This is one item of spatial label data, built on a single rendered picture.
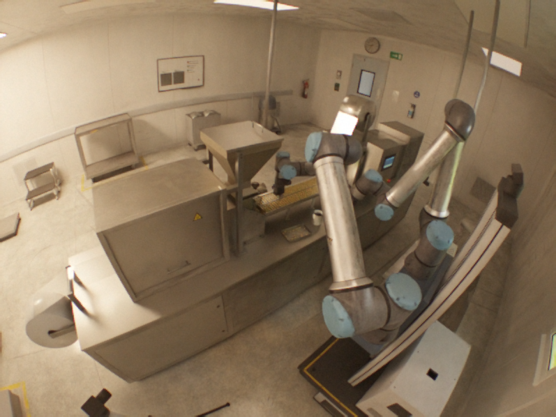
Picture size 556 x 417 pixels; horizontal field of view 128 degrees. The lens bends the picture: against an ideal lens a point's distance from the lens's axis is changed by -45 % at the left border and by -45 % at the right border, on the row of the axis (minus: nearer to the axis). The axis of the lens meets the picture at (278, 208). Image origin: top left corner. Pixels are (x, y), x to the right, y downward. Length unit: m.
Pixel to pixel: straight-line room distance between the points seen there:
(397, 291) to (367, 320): 0.14
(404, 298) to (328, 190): 0.44
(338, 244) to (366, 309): 0.23
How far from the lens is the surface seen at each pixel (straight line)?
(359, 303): 0.78
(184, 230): 1.31
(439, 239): 1.22
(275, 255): 1.63
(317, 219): 1.88
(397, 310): 0.87
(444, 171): 1.27
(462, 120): 1.07
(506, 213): 0.77
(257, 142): 1.29
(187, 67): 5.09
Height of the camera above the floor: 2.00
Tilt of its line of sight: 37 degrees down
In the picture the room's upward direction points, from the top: 6 degrees clockwise
